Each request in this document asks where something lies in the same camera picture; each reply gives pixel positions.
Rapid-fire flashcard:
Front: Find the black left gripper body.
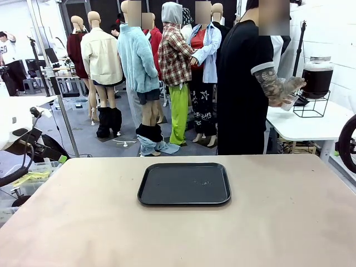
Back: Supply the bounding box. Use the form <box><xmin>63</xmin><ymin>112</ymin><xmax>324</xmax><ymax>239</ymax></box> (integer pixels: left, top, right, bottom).
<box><xmin>5</xmin><ymin>126</ymin><xmax>45</xmax><ymax>153</ymax></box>

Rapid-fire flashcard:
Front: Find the short clear iced cup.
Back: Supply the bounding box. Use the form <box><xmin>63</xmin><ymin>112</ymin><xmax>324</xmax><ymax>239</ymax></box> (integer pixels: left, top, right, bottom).
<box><xmin>281</xmin><ymin>93</ymin><xmax>299</xmax><ymax>112</ymax></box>

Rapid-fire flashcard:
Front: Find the glass dark drink dispenser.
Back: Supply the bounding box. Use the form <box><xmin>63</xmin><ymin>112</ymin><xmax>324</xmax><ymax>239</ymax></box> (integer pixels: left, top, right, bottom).
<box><xmin>299</xmin><ymin>56</ymin><xmax>334</xmax><ymax>98</ymax></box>

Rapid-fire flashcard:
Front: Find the tattooed right forearm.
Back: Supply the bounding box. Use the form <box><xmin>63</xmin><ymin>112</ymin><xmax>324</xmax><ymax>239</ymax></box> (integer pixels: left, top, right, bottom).
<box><xmin>254</xmin><ymin>66</ymin><xmax>291</xmax><ymax>106</ymax></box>

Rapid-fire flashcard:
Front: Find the person's left hand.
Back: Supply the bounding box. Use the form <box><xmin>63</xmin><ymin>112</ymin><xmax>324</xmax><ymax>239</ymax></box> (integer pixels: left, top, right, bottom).
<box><xmin>268</xmin><ymin>94</ymin><xmax>295</xmax><ymax>108</ymax></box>

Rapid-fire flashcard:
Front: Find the person's right hand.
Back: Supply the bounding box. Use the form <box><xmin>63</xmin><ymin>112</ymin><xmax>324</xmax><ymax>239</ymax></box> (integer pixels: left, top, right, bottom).
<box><xmin>286</xmin><ymin>77</ymin><xmax>307</xmax><ymax>94</ymax></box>

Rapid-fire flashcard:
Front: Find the silver metal pole stand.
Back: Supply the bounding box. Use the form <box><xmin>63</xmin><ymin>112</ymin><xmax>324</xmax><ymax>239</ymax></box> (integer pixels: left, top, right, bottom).
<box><xmin>27</xmin><ymin>0</ymin><xmax>81</xmax><ymax>157</ymax></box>

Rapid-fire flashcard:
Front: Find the yellow packaging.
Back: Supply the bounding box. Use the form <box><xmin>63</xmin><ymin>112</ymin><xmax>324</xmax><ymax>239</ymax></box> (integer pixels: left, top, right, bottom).
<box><xmin>13</xmin><ymin>171</ymin><xmax>51</xmax><ymax>187</ymax></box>

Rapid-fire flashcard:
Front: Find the white table with plain top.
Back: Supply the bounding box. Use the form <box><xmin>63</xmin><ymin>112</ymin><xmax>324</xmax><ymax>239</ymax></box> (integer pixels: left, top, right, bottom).
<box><xmin>27</xmin><ymin>95</ymin><xmax>58</xmax><ymax>108</ymax></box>

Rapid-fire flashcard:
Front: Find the large clear storage bin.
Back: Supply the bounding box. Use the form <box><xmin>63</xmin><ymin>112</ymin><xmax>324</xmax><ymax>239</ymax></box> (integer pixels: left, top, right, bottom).
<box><xmin>11</xmin><ymin>160</ymin><xmax>63</xmax><ymax>208</ymax></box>

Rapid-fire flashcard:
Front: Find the grey plastic stool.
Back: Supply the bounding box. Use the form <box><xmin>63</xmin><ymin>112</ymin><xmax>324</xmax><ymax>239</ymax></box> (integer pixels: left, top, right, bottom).
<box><xmin>21</xmin><ymin>77</ymin><xmax>39</xmax><ymax>95</ymax></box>

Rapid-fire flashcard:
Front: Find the black tripod with thick leg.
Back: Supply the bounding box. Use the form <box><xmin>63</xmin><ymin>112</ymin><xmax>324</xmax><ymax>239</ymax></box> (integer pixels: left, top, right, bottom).
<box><xmin>27</xmin><ymin>35</ymin><xmax>61</xmax><ymax>96</ymax></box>

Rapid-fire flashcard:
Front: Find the black monitor screen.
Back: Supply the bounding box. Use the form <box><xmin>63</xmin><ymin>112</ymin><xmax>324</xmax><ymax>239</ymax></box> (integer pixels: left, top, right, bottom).
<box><xmin>44</xmin><ymin>47</ymin><xmax>60</xmax><ymax>64</ymax></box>

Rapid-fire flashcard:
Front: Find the man in white T-shirt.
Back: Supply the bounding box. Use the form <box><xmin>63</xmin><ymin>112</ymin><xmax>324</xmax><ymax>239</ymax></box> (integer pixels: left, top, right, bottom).
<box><xmin>0</xmin><ymin>31</ymin><xmax>27</xmax><ymax>97</ymax></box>

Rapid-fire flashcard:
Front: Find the mannequin in maroon dress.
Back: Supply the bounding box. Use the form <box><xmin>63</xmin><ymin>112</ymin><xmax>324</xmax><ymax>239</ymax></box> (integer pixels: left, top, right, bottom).
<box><xmin>66</xmin><ymin>15</ymin><xmax>98</xmax><ymax>126</ymax></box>

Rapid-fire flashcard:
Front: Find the mannequin in cream jacket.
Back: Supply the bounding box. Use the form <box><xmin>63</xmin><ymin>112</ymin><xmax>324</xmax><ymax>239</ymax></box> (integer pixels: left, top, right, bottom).
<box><xmin>80</xmin><ymin>11</ymin><xmax>125</xmax><ymax>139</ymax></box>

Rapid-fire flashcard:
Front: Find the mannequin in light blue fleece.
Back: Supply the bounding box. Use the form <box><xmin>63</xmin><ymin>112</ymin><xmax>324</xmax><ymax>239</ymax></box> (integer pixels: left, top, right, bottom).
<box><xmin>116</xmin><ymin>0</ymin><xmax>181</xmax><ymax>157</ymax></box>

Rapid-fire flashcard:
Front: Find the black plastic serving tray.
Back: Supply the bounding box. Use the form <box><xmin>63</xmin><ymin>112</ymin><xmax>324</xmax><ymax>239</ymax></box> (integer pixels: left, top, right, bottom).
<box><xmin>137</xmin><ymin>162</ymin><xmax>232</xmax><ymax>207</ymax></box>

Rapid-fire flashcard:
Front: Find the mannequin in red jacket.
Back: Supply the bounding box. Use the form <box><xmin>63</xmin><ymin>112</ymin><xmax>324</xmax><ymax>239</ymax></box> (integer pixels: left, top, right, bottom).
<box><xmin>142</xmin><ymin>12</ymin><xmax>164</xmax><ymax>81</ymax></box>

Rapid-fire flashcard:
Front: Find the mannequin in plaid hoodie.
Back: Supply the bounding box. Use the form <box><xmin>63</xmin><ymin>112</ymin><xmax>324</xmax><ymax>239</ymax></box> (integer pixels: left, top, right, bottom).
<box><xmin>157</xmin><ymin>1</ymin><xmax>195</xmax><ymax>147</ymax></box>

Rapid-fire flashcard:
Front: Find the mannequin in blue shirt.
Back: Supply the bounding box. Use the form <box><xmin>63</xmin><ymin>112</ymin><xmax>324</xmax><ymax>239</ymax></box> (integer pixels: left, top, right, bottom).
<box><xmin>190</xmin><ymin>1</ymin><xmax>223</xmax><ymax>148</ymax></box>

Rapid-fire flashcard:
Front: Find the mannequin with bucket hat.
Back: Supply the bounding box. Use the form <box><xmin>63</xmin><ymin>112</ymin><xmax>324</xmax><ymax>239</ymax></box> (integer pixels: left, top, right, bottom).
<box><xmin>180</xmin><ymin>7</ymin><xmax>195</xmax><ymax>42</ymax></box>

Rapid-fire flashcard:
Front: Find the man in black T-shirt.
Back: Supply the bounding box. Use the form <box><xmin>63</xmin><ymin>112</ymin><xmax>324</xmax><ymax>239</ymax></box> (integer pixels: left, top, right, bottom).
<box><xmin>216</xmin><ymin>0</ymin><xmax>291</xmax><ymax>156</ymax></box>

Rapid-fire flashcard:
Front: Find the mannequin in black suit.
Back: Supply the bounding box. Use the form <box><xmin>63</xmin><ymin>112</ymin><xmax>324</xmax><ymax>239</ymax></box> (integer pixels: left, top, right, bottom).
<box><xmin>210</xmin><ymin>2</ymin><xmax>231</xmax><ymax>56</ymax></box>

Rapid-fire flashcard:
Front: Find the mannequin in white shirt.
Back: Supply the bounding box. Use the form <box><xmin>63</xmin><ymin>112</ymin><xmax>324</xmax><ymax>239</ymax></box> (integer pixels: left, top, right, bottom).
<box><xmin>271</xmin><ymin>34</ymin><xmax>285</xmax><ymax>66</ymax></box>

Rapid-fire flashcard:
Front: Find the wooden pallet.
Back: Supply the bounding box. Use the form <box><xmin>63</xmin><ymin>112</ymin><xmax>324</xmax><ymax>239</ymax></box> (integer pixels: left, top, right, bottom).
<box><xmin>289</xmin><ymin>144</ymin><xmax>318</xmax><ymax>155</ymax></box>

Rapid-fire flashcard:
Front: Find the white table holding dispenser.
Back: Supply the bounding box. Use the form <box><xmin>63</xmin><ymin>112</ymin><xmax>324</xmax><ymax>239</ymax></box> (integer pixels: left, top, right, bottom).
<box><xmin>265</xmin><ymin>98</ymin><xmax>356</xmax><ymax>162</ymax></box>

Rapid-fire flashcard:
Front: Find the mannequin in black jacket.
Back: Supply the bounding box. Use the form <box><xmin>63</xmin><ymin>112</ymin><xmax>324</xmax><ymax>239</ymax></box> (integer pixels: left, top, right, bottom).
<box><xmin>282</xmin><ymin>34</ymin><xmax>291</xmax><ymax>56</ymax></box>

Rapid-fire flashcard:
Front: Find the tall slim black tripod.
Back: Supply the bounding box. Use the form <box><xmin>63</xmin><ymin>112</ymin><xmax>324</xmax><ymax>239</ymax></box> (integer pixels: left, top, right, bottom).
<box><xmin>291</xmin><ymin>19</ymin><xmax>308</xmax><ymax>79</ymax></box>

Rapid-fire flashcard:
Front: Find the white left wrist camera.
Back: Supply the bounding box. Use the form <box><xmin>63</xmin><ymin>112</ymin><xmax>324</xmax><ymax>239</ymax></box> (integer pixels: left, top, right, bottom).
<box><xmin>29</xmin><ymin>106</ymin><xmax>53</xmax><ymax>119</ymax></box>

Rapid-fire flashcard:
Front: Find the black tray with handle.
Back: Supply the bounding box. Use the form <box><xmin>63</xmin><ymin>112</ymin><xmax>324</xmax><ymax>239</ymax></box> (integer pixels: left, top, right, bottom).
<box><xmin>291</xmin><ymin>96</ymin><xmax>310</xmax><ymax>107</ymax></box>

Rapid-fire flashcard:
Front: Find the black wire dispenser stand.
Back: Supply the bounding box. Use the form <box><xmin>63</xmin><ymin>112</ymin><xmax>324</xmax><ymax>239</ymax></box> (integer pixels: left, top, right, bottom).
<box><xmin>293</xmin><ymin>90</ymin><xmax>332</xmax><ymax>118</ymax></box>

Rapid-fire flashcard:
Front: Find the black right arm cable sleeve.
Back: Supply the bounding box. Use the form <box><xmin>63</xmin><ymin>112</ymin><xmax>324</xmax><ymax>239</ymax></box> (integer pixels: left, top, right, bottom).
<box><xmin>338</xmin><ymin>114</ymin><xmax>356</xmax><ymax>173</ymax></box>

